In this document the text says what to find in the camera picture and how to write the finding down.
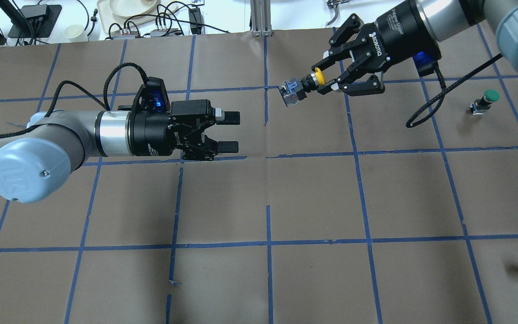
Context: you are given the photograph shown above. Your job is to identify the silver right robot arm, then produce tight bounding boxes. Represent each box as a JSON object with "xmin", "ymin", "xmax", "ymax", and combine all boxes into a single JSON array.
[{"xmin": 300, "ymin": 0, "xmax": 518, "ymax": 96}]

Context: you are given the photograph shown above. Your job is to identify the beige plate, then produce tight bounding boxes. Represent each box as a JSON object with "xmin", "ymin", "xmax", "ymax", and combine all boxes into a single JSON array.
[{"xmin": 107, "ymin": 0, "xmax": 159, "ymax": 17}]

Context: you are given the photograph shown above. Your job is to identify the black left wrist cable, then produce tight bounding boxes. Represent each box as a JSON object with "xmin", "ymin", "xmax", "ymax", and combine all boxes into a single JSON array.
[{"xmin": 39, "ymin": 63, "xmax": 152, "ymax": 118}]

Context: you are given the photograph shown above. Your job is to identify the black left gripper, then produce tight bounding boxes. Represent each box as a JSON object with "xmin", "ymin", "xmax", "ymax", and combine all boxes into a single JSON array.
[{"xmin": 131, "ymin": 100, "xmax": 241, "ymax": 161}]

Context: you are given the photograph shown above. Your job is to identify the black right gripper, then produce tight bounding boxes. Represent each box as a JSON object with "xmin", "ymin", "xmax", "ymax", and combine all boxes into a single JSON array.
[{"xmin": 311, "ymin": 0, "xmax": 441, "ymax": 97}]

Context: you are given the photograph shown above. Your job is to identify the black power adapter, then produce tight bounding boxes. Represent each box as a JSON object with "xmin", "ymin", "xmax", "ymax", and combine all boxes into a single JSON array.
[{"xmin": 188, "ymin": 6, "xmax": 204, "ymax": 35}]

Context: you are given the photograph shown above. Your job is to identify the green push button switch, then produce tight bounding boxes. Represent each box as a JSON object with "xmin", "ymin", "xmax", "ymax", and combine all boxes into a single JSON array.
[{"xmin": 469, "ymin": 90, "xmax": 500, "ymax": 116}]

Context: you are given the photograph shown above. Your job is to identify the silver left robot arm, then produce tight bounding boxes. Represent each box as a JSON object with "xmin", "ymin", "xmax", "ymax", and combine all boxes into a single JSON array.
[{"xmin": 0, "ymin": 100, "xmax": 241, "ymax": 203}]

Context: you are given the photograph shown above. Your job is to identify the black device stand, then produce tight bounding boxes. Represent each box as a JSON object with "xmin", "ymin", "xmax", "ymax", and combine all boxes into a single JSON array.
[{"xmin": 0, "ymin": 0, "xmax": 63, "ymax": 39}]

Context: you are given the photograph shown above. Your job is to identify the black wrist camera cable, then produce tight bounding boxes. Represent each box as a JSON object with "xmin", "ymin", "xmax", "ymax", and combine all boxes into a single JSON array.
[{"xmin": 406, "ymin": 53, "xmax": 503, "ymax": 128}]

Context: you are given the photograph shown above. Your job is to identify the aluminium frame post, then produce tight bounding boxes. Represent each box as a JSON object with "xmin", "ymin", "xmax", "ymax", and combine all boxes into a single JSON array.
[{"xmin": 250, "ymin": 0, "xmax": 273, "ymax": 37}]

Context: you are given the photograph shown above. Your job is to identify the beige tray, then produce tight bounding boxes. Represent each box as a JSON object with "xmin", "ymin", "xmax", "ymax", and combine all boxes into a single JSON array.
[{"xmin": 97, "ymin": 0, "xmax": 178, "ymax": 33}]

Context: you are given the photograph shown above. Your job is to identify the white paper cup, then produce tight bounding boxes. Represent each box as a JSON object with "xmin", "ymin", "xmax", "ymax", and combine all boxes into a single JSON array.
[{"xmin": 64, "ymin": 24, "xmax": 88, "ymax": 43}]

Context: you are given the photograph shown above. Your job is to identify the yellow push button switch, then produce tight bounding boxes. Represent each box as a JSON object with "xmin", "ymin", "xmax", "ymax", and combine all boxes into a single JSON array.
[{"xmin": 278, "ymin": 67, "xmax": 326, "ymax": 107}]

